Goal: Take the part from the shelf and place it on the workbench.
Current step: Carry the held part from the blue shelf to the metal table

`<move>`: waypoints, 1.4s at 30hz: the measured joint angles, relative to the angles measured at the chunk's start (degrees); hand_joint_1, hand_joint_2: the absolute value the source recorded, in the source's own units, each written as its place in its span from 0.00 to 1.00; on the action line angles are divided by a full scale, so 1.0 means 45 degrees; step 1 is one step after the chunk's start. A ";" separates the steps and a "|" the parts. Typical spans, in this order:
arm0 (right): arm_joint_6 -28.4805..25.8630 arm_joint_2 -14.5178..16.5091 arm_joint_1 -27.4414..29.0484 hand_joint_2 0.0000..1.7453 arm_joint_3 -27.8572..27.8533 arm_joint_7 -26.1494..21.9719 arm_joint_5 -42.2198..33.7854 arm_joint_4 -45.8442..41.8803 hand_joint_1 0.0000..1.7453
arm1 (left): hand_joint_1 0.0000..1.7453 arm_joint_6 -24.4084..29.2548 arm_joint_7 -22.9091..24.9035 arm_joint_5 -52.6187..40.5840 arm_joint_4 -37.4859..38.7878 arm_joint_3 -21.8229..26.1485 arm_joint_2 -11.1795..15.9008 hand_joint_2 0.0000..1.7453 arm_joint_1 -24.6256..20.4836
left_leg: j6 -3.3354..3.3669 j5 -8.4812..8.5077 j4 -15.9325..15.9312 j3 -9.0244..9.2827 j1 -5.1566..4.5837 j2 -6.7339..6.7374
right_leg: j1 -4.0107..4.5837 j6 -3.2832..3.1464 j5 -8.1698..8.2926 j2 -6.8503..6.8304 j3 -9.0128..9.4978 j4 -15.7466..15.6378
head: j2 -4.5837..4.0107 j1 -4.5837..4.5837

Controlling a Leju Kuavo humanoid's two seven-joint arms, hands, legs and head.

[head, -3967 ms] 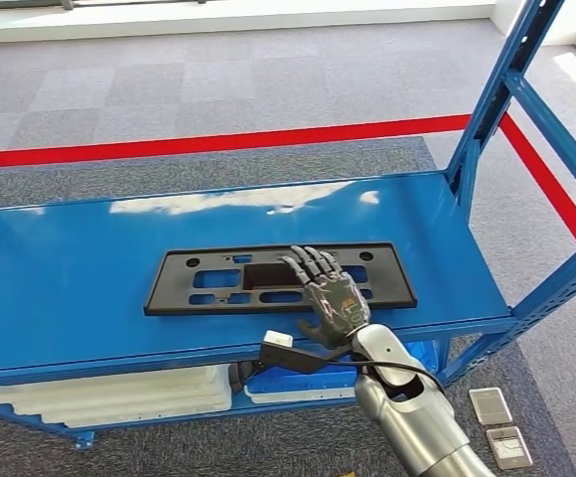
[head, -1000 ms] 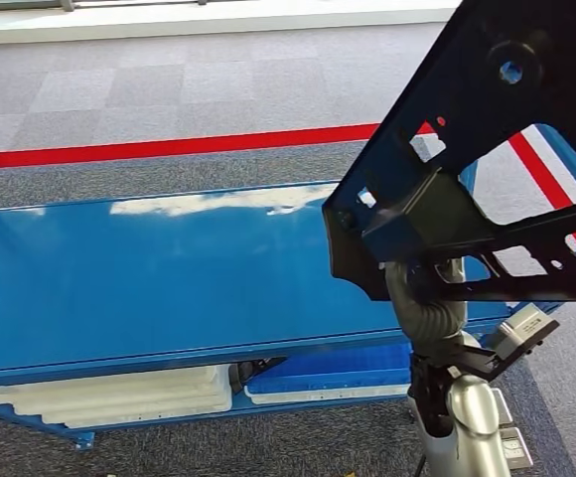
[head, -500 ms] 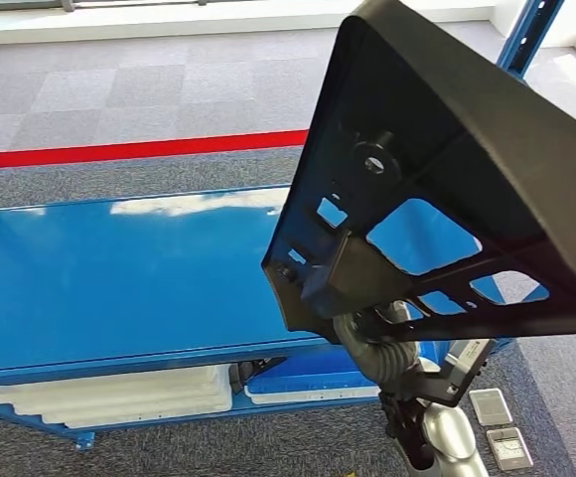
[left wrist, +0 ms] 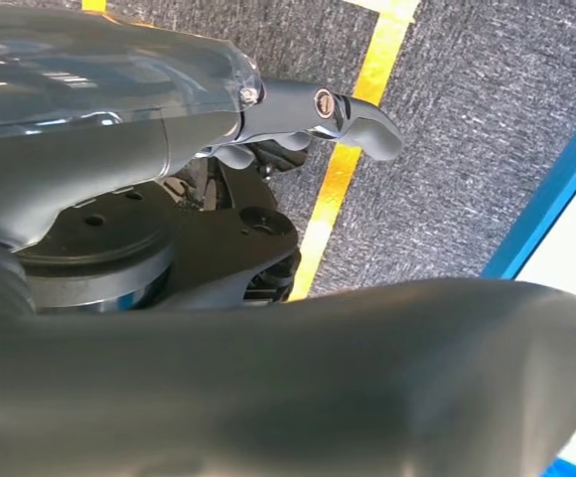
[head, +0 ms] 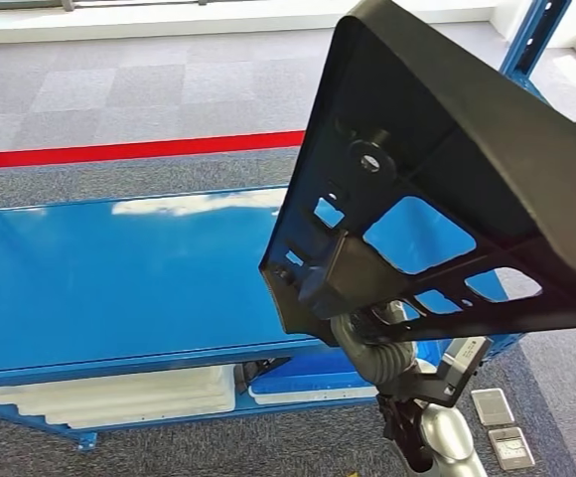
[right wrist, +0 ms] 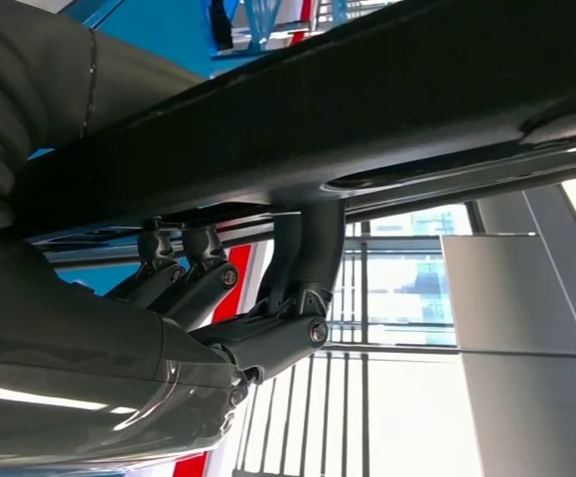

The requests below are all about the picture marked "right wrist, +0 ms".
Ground red barrier belt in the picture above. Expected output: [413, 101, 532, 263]
[173, 0, 315, 477]

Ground window with dark bars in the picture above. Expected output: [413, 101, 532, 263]
[233, 204, 474, 477]

